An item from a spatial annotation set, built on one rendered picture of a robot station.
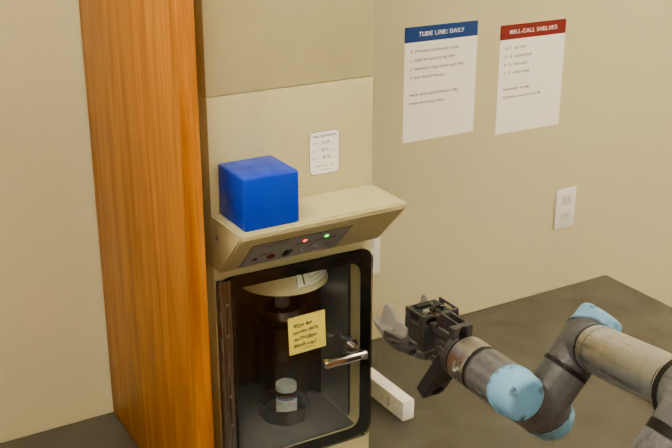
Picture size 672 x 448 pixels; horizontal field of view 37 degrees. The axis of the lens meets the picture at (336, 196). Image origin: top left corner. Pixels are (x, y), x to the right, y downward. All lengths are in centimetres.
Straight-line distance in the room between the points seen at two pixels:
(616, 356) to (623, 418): 83
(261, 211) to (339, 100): 27
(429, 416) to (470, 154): 69
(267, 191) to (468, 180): 102
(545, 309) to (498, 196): 33
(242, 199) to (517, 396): 52
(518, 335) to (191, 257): 116
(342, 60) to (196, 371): 58
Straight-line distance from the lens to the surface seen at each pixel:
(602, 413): 229
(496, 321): 263
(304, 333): 187
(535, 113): 264
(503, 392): 151
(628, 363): 143
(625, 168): 293
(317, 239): 174
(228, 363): 183
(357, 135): 181
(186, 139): 156
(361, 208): 172
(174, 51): 153
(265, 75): 169
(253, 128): 170
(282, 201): 164
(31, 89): 201
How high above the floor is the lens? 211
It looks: 20 degrees down
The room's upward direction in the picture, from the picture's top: straight up
